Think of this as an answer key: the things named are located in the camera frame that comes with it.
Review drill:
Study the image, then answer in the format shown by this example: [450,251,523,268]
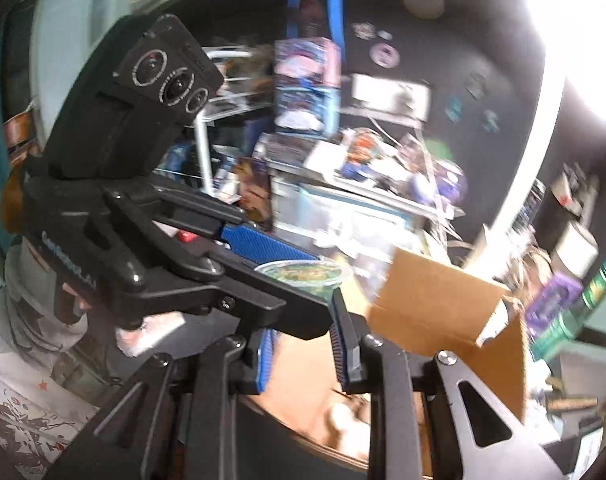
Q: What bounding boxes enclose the clear plastic storage box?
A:
[271,177,423,261]

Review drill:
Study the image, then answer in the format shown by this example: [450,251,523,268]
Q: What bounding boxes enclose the clear round lidded container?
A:
[255,260,343,302]

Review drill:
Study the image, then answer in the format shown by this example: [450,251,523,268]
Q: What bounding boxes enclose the brown cardboard box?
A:
[250,249,527,472]

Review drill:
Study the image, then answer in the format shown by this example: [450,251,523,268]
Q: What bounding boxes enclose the brown plush toy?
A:
[233,157,274,232]

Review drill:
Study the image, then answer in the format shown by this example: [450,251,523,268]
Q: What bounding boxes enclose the grey patterned left sleeve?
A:
[0,240,111,479]

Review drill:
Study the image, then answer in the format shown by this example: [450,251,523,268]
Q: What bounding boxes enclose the white wire shelf rack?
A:
[157,44,274,203]

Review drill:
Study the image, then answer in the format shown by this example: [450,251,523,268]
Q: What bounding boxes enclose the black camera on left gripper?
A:
[42,14,224,180]

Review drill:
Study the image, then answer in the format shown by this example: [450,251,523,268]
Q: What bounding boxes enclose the anime figure box stack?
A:
[274,37,342,139]

